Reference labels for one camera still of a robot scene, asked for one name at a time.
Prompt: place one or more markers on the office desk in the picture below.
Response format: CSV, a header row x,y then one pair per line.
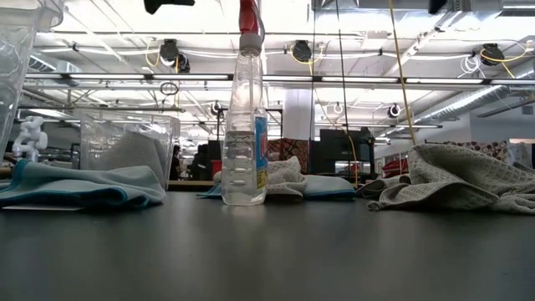
x,y
192,183

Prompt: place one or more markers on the red patterned cloth partition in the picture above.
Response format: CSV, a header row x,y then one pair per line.
x,y
292,148

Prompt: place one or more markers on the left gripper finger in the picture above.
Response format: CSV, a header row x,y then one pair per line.
x,y
167,2

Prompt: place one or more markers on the light blue microfiber towel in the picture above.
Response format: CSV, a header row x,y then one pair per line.
x,y
83,184
330,186

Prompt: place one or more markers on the gray microfiber towel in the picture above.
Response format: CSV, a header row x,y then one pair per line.
x,y
380,186
134,154
284,175
451,180

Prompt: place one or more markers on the long ceiling light strip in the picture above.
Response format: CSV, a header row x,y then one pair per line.
x,y
188,77

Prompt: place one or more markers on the clear plastic bin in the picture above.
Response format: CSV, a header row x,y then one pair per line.
x,y
16,62
125,123

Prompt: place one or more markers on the clear spray bottle red nozzle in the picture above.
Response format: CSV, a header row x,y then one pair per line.
x,y
244,167

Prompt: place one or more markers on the person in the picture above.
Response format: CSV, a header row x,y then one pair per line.
x,y
174,163
200,163

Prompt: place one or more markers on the circle patterned cloth partition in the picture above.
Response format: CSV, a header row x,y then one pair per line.
x,y
489,148

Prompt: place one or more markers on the red bin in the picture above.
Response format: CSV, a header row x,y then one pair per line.
x,y
216,167

